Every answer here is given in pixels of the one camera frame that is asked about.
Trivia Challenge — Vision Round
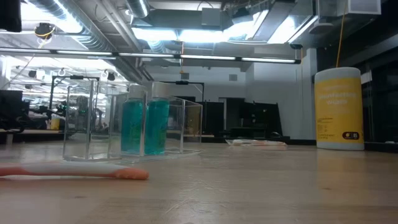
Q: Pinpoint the blue mouthwash bottle white cap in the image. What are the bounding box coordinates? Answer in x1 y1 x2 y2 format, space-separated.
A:
144 82 170 156
120 84 146 156

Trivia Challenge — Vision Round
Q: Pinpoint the white air conditioning unit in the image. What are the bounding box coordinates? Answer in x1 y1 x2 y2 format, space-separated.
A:
317 0 382 17

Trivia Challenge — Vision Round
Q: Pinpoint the black cabinet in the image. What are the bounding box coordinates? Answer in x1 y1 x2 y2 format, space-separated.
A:
198 99 284 140

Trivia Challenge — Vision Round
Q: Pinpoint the hanging yellow cable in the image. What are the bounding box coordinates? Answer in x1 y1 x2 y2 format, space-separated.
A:
335 0 349 69

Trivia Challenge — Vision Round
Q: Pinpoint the yellow black cable reel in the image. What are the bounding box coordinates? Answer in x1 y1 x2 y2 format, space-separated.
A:
34 22 57 40

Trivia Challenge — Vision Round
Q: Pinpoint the black metal rig frame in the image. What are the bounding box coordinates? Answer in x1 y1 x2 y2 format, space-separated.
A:
49 74 101 110

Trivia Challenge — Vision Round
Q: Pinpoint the clear acrylic organizer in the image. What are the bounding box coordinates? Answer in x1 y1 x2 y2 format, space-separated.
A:
62 79 203 162

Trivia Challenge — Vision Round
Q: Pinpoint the LED light bar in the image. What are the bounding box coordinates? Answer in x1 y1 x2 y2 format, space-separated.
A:
0 47 302 65

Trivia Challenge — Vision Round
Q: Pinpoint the orange toothbrush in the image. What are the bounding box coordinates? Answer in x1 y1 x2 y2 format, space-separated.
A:
0 161 150 181
225 138 289 151

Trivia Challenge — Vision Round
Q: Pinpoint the silver ventilation duct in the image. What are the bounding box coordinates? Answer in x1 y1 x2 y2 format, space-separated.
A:
124 0 150 19

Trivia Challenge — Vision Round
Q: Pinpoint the yellow disinfecting wipes canister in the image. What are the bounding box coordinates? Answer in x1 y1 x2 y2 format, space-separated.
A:
313 67 365 151

